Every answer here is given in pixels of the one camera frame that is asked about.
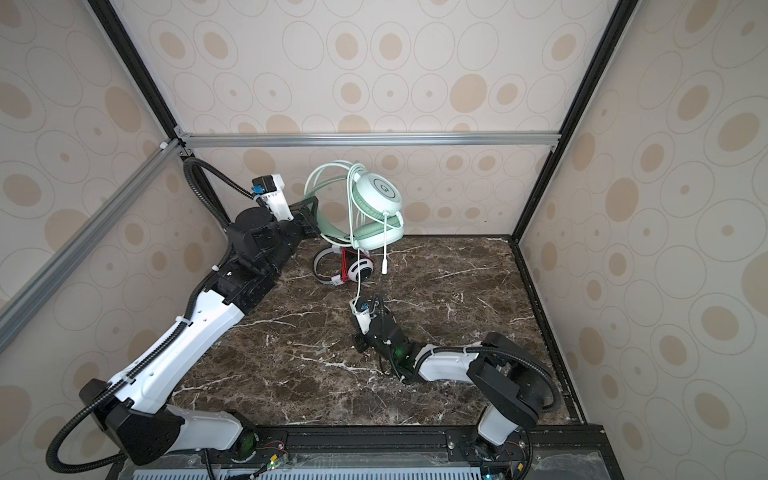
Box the white black headphones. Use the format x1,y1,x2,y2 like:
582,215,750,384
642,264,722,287
312,245,375,286

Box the red headphone cable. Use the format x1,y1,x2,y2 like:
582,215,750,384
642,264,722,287
339,247,361,283

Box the green headphones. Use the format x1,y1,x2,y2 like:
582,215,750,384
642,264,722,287
303,160,405,251

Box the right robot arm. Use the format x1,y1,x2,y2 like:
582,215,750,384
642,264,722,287
350,298,562,446

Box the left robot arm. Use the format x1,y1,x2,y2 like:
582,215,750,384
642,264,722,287
46,157,320,474

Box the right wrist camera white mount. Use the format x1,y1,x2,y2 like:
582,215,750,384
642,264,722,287
349,297,379,336

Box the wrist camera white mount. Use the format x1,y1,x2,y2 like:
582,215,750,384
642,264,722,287
349,297,379,336
252,174,294,221

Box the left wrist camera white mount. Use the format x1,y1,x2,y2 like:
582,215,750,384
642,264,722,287
252,174,294,221

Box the horizontal aluminium frame bar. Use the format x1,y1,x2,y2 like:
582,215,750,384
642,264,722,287
181,131,561,148

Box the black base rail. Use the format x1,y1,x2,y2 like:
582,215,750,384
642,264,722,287
107,425,623,479

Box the left diagonal aluminium frame bar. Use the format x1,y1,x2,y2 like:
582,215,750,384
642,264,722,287
1,139,181,350

